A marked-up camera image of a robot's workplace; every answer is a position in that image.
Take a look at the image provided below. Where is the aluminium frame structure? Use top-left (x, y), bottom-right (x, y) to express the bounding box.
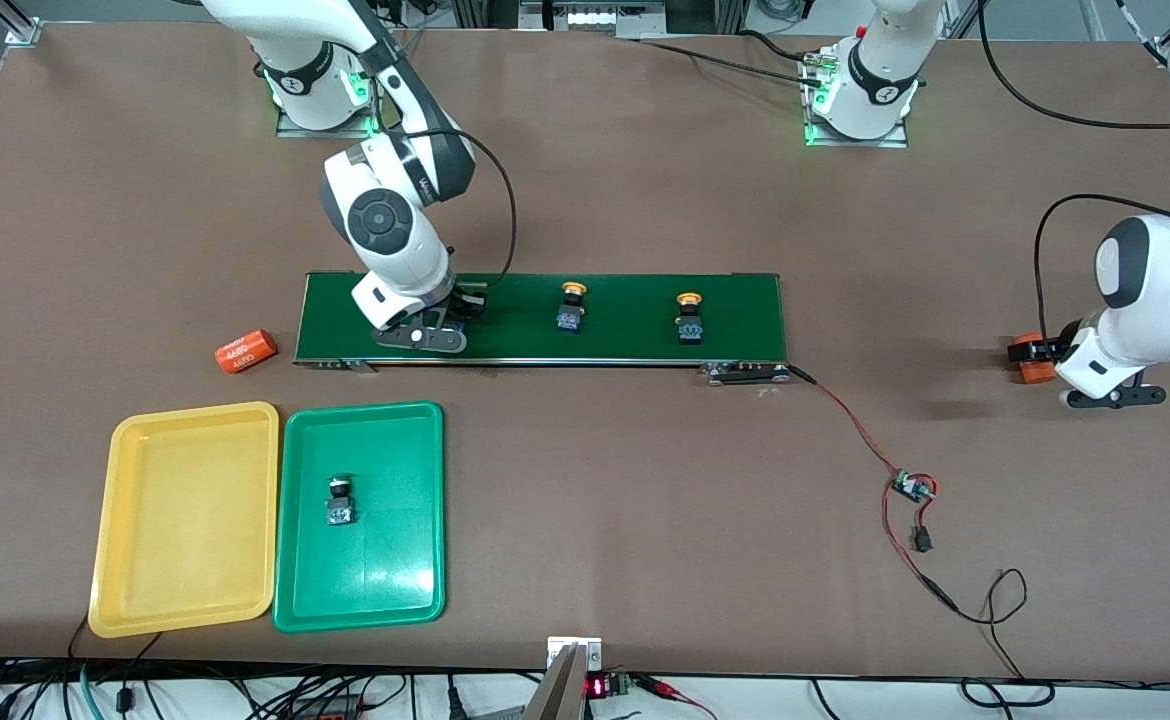
top-left (450, 0), bottom-right (751, 41)

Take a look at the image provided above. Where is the yellow plastic tray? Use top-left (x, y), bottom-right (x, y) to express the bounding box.
top-left (87, 401), bottom-right (281, 639)

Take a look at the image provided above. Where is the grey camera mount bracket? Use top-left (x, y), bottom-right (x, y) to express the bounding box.
top-left (523, 636), bottom-right (604, 720)

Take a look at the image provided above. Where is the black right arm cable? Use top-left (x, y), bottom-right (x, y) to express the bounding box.
top-left (375, 40), bottom-right (518, 291)

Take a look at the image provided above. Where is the green conveyor belt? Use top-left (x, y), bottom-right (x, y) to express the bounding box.
top-left (292, 270), bottom-right (791, 386)

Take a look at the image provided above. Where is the orange cylinder with white print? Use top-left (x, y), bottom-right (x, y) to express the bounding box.
top-left (215, 328), bottom-right (279, 376)
top-left (1005, 332), bottom-right (1058, 385)

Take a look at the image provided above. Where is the thin black looped cable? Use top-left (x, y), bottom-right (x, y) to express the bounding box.
top-left (920, 568), bottom-right (1056, 709)

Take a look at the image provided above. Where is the aluminium profile corner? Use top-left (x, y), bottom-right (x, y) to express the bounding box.
top-left (0, 0), bottom-right (43, 47)

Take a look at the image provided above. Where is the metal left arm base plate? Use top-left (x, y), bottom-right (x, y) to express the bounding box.
top-left (801, 50), bottom-right (912, 150)

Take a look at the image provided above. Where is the red clip lead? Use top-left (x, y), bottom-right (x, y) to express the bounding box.
top-left (635, 675), bottom-right (718, 720)

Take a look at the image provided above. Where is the green plastic tray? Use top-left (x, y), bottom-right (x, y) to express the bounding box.
top-left (272, 400), bottom-right (446, 634)

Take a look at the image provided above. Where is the black cable to arm base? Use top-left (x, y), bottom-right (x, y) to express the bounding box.
top-left (635, 28), bottom-right (828, 87)

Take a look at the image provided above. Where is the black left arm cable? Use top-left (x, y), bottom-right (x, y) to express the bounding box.
top-left (975, 0), bottom-right (1170, 346)

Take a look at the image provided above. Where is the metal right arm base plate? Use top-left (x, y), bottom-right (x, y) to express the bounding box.
top-left (275, 28), bottom-right (393, 139)

